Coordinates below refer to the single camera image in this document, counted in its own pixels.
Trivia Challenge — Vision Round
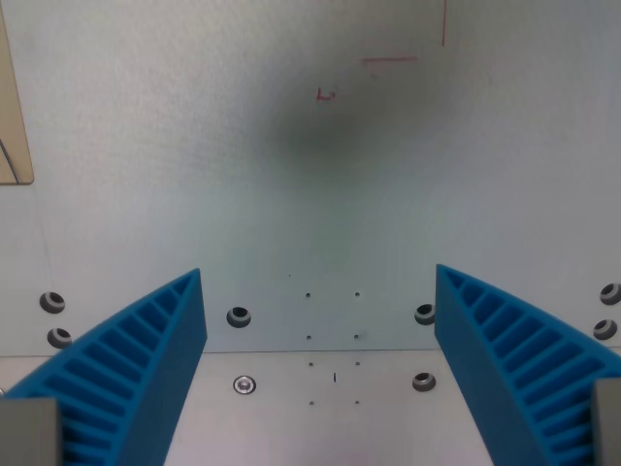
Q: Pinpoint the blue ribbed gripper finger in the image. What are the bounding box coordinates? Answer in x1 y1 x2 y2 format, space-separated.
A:
3 267 209 466
433 263 621 466

